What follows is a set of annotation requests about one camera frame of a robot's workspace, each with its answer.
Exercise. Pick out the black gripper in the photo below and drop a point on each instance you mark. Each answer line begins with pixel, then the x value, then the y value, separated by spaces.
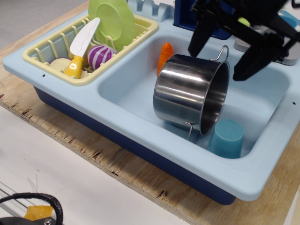
pixel 264 49

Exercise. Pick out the stainless steel pot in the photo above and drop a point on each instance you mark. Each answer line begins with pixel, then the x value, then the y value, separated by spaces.
pixel 190 92

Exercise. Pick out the light blue toy sink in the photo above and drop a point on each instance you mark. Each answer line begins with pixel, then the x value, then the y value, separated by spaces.
pixel 118 104

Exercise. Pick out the grey toy faucet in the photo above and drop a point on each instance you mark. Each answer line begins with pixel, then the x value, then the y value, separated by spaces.
pixel 293 53

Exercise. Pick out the green plastic dish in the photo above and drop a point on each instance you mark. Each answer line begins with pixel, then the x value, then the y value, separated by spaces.
pixel 244 21

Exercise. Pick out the orange toy carrot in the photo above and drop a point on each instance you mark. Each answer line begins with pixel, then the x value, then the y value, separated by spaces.
pixel 165 54

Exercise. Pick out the blue plastic mug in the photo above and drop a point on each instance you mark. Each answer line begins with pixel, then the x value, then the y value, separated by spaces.
pixel 290 19

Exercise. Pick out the light blue utensil holder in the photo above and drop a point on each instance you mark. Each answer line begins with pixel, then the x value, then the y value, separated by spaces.
pixel 149 9

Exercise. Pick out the teal plastic cup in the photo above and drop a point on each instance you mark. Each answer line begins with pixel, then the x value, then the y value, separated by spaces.
pixel 227 139

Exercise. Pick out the green plastic plate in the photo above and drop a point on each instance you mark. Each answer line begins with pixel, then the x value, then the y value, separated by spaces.
pixel 117 26

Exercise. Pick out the purple striped toy onion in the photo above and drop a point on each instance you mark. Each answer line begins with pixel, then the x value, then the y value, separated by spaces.
pixel 100 54

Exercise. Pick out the pale yellow dish rack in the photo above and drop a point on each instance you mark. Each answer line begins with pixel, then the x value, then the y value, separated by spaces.
pixel 56 46

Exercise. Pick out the white yellow toy knife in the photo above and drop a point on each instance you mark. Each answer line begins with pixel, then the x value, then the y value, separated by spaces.
pixel 79 46

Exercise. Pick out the plywood board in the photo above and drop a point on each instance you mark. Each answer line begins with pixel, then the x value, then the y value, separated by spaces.
pixel 100 183

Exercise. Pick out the pale yellow small plate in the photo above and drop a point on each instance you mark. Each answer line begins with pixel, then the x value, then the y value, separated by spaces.
pixel 61 64

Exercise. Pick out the yellow tape piece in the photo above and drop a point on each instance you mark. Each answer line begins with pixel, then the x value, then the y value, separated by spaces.
pixel 38 212

